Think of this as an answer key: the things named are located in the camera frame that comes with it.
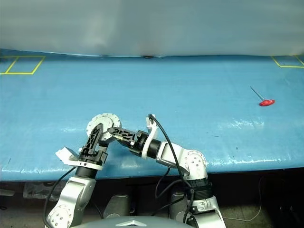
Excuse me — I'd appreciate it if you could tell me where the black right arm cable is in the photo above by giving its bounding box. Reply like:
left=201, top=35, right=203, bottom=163
left=147, top=113, right=198, bottom=224

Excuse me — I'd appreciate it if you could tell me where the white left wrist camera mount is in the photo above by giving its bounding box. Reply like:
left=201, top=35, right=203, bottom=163
left=55, top=146, right=105, bottom=171

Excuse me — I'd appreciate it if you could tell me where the red T-handle hex key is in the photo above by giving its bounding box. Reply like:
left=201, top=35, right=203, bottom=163
left=249, top=86, right=276, bottom=107

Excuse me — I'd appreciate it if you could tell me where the dark grey rounded shape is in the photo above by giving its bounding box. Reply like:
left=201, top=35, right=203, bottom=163
left=169, top=190, right=190, bottom=219
left=103, top=194, right=131, bottom=219

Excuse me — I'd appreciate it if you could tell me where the yellow tape outline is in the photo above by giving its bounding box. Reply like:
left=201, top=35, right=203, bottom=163
left=0, top=56, right=46, bottom=75

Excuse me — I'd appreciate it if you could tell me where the silver motor lid with circuit board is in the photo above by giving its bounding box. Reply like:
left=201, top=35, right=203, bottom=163
left=86, top=113, right=123, bottom=143

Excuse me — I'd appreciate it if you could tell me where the grey robot torso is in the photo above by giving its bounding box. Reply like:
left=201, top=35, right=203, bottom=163
left=80, top=217, right=193, bottom=228

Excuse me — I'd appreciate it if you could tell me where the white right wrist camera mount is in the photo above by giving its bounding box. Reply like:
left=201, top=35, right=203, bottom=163
left=142, top=115, right=159, bottom=159

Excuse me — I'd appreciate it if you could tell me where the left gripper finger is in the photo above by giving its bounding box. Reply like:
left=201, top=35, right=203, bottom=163
left=83, top=123, right=105, bottom=154

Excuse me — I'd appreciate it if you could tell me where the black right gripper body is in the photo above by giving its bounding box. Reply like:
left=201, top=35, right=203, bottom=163
left=128, top=131, right=149, bottom=157

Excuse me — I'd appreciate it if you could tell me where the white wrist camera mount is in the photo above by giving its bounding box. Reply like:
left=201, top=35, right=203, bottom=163
left=55, top=146, right=105, bottom=171
left=142, top=115, right=159, bottom=159

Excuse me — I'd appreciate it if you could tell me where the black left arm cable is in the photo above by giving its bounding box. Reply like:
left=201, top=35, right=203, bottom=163
left=42, top=166, right=76, bottom=228

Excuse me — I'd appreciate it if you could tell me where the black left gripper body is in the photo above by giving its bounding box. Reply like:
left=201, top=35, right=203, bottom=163
left=77, top=145, right=108, bottom=167

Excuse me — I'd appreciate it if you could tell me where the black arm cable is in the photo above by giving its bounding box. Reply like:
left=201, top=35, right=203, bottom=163
left=42, top=166, right=76, bottom=228
left=147, top=113, right=198, bottom=224

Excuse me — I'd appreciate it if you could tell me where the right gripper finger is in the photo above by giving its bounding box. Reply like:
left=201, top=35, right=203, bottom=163
left=107, top=127, right=137, bottom=141
left=114, top=135, right=134, bottom=149

